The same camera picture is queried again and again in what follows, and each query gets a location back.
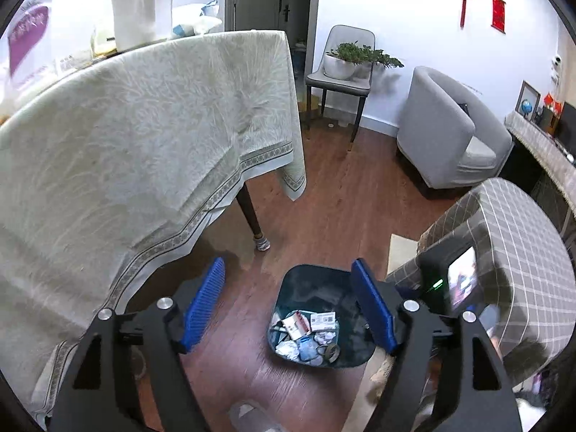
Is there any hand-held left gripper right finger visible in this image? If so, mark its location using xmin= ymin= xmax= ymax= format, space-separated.
xmin=351 ymin=258 xmax=525 ymax=432

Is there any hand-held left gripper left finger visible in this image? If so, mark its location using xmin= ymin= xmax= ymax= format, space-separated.
xmin=47 ymin=256 xmax=226 ymax=432

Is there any dark plastic waste bin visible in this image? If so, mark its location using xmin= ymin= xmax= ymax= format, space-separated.
xmin=267 ymin=265 xmax=376 ymax=370

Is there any red and white carton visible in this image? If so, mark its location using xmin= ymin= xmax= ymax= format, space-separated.
xmin=281 ymin=310 xmax=313 ymax=340

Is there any beige floor mat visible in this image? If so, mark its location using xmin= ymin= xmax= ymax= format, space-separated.
xmin=387 ymin=233 xmax=421 ymax=280

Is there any grey armchair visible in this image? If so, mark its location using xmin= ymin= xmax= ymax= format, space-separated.
xmin=396 ymin=66 xmax=514 ymax=199

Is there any desk with beige cloth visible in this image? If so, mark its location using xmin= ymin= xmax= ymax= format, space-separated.
xmin=504 ymin=110 xmax=576 ymax=235

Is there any table with beige cloth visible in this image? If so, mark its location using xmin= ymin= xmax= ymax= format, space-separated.
xmin=0 ymin=29 xmax=307 ymax=419

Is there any dark wooden box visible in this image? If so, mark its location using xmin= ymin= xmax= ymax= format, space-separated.
xmin=537 ymin=107 xmax=559 ymax=133

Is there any black monitor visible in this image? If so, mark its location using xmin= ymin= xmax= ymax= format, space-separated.
xmin=555 ymin=101 xmax=576 ymax=149

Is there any potted plant grey pot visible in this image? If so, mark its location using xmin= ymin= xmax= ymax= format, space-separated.
xmin=355 ymin=47 xmax=405 ymax=79

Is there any potted plant white pot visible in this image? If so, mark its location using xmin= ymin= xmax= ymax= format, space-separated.
xmin=324 ymin=42 xmax=361 ymax=81

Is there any grey dining chair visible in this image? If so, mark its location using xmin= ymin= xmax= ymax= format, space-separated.
xmin=305 ymin=24 xmax=376 ymax=154

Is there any red hanging scroll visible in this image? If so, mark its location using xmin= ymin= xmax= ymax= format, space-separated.
xmin=490 ymin=0 xmax=508 ymax=33

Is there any white plastic bag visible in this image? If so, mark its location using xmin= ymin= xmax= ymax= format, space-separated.
xmin=171 ymin=0 xmax=223 ymax=39

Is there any grey door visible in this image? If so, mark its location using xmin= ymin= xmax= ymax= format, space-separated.
xmin=225 ymin=0 xmax=321 ymax=55

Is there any white kettle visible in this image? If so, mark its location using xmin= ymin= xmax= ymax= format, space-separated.
xmin=110 ymin=0 xmax=176 ymax=52

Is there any bottle with purple label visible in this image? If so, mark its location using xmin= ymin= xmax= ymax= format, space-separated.
xmin=0 ymin=0 xmax=55 ymax=100

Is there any grey picture frame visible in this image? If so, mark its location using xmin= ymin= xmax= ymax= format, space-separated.
xmin=515 ymin=80 xmax=542 ymax=122

